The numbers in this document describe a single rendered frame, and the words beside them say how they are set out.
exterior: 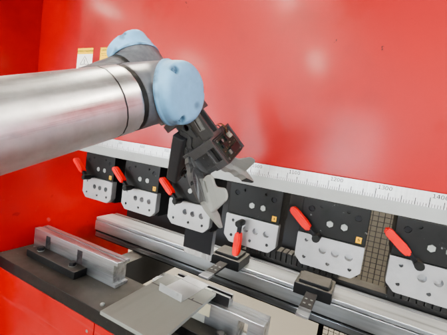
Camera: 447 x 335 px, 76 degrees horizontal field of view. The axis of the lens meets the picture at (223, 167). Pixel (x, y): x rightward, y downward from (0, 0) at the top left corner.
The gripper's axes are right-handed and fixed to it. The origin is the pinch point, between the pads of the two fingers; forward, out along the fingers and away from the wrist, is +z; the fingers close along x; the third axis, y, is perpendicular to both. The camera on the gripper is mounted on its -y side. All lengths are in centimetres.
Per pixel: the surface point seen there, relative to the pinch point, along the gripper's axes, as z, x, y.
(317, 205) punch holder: 15.6, 17.7, 4.6
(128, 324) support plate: 10.2, -17.1, -34.0
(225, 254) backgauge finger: 28, 25, -43
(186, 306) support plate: 19.6, -4.5, -32.5
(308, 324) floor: 175, 112, -120
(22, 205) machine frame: -34, 7, -106
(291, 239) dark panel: 48, 53, -36
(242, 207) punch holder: 8.1, 16.0, -13.6
